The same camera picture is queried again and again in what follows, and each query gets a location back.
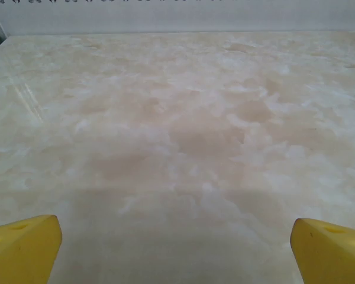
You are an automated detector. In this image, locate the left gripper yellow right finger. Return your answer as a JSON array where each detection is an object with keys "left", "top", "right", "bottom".
[{"left": 289, "top": 218, "right": 355, "bottom": 284}]

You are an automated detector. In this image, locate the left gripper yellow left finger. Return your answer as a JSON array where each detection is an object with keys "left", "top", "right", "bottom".
[{"left": 0, "top": 215, "right": 63, "bottom": 284}]

